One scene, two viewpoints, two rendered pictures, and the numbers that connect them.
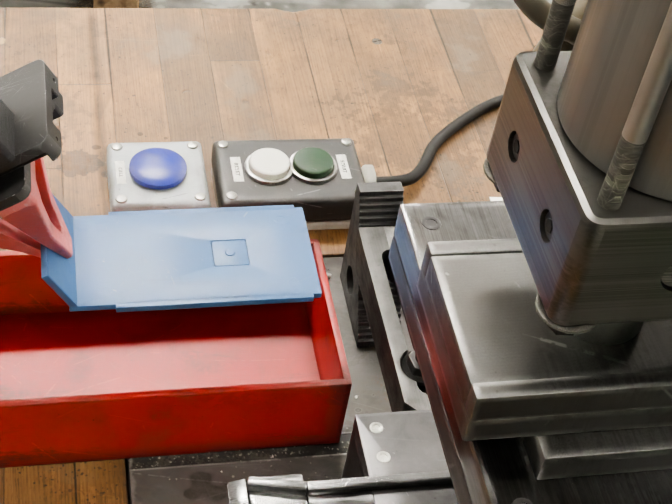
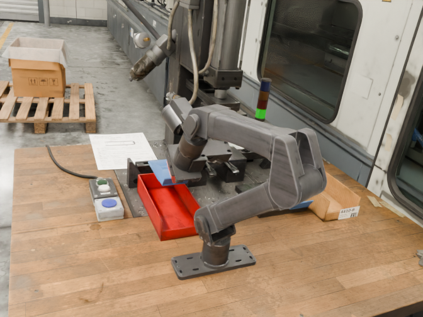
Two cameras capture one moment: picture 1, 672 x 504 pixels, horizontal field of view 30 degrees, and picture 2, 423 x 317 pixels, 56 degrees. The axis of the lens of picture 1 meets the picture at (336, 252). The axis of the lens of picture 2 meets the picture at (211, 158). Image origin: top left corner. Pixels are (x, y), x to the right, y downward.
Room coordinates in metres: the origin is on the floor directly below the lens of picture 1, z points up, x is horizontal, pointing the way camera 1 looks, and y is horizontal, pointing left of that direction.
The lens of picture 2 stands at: (0.52, 1.06, 1.53)
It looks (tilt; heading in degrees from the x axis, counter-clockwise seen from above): 25 degrees down; 262
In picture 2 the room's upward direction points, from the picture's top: 7 degrees clockwise
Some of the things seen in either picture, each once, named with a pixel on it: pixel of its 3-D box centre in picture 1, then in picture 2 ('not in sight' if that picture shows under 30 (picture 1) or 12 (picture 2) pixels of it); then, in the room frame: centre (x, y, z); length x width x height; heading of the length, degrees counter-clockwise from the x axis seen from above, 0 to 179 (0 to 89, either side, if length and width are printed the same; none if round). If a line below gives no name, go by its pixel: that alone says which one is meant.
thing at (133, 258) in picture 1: (180, 241); (168, 168); (0.49, 0.09, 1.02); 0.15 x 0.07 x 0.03; 108
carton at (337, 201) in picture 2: not in sight; (317, 189); (0.01, 0.00, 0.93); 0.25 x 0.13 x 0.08; 108
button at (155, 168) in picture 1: (157, 173); (109, 204); (0.65, 0.13, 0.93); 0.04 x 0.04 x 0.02
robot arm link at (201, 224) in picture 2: not in sight; (215, 225); (0.38, 0.32, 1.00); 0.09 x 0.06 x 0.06; 38
